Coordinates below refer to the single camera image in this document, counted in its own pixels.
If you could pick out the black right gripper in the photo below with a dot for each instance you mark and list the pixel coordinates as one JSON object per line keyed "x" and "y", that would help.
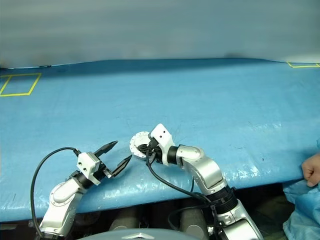
{"x": 153, "y": 151}

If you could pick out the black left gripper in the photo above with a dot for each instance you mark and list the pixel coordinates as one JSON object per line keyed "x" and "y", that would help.
{"x": 103, "y": 171}

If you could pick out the silver motor housing copper windings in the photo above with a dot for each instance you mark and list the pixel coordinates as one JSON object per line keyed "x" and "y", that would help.
{"x": 136, "y": 155}

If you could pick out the round silver ribbed motor cap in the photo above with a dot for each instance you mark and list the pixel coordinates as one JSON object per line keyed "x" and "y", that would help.
{"x": 136, "y": 138}

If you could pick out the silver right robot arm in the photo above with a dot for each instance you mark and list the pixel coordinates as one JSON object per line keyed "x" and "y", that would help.
{"x": 207, "y": 167}

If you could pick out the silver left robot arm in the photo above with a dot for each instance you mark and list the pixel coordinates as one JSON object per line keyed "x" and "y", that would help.
{"x": 62, "y": 197}

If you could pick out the bare person hand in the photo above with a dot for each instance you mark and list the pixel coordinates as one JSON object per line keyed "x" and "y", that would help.
{"x": 311, "y": 170}

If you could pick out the blue plastic table cover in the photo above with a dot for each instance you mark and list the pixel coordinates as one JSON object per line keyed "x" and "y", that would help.
{"x": 175, "y": 100}

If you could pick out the grey rounded shape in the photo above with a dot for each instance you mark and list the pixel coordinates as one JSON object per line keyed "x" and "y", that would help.
{"x": 193, "y": 222}
{"x": 125, "y": 220}

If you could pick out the grey-blue robot torso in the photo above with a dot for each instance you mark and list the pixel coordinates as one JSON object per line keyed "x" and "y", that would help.
{"x": 142, "y": 235}

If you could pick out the yellow tape square marking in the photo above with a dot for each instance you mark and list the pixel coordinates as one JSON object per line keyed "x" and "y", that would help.
{"x": 32, "y": 85}
{"x": 293, "y": 65}

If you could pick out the blue work coat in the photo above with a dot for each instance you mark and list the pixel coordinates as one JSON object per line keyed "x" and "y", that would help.
{"x": 302, "y": 212}

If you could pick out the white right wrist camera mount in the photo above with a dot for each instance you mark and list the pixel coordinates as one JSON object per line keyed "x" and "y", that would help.
{"x": 162, "y": 135}

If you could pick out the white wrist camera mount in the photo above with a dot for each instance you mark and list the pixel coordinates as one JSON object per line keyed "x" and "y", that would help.
{"x": 162, "y": 135}
{"x": 86, "y": 161}

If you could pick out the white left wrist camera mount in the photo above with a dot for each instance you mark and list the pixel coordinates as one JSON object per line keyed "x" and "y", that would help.
{"x": 86, "y": 161}

